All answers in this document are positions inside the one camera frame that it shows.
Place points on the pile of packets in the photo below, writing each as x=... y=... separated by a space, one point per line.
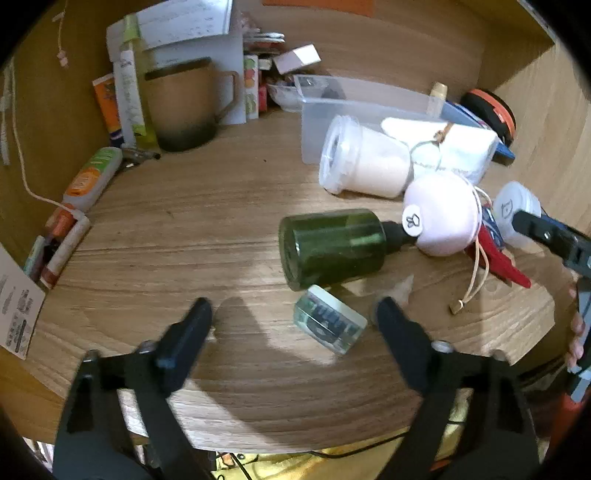
x=263 y=37

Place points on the white paper notes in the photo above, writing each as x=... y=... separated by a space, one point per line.
x=184 y=21

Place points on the white green tube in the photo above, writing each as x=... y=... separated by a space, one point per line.
x=129 y=101

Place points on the brown mug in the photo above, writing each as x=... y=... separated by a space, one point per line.
x=184 y=106

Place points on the white plastic jar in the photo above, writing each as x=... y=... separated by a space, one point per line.
x=364 y=159

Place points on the orange green tube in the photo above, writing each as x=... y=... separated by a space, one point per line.
x=90 y=177

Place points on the orange box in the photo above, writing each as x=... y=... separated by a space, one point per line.
x=107 y=106

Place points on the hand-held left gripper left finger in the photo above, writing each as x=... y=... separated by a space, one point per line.
x=184 y=341

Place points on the clear bowl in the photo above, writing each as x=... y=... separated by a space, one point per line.
x=284 y=94

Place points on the white cloth pouch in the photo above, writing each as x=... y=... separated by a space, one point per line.
x=461 y=147

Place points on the small white cardboard box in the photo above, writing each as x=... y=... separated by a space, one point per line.
x=295 y=57

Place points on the cream tube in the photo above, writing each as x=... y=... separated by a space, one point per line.
x=437 y=99

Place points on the small white lidded jar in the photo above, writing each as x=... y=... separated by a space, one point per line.
x=517 y=203

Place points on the printed paper card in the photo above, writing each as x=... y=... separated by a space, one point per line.
x=16 y=309

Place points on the yellow cloth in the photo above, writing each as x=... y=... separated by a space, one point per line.
x=295 y=468

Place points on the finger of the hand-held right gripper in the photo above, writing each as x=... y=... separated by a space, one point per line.
x=549 y=233

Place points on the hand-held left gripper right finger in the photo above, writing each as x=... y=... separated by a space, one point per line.
x=402 y=337

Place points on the person's right hand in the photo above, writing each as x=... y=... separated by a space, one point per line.
x=577 y=330

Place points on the fruit print carton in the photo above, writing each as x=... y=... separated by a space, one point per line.
x=251 y=87

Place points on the small clear printed case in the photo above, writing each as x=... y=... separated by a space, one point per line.
x=330 y=323

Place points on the clear plastic bin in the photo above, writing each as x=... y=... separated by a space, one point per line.
x=314 y=124

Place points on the green plastic bottle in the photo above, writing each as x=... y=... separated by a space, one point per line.
x=332 y=244

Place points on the wooden desk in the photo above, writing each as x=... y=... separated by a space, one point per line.
x=184 y=230

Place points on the white file holder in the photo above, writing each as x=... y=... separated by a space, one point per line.
x=226 y=50

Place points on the white red stick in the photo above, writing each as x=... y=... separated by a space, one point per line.
x=64 y=254

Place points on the orange black round case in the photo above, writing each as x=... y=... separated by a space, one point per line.
x=501 y=113

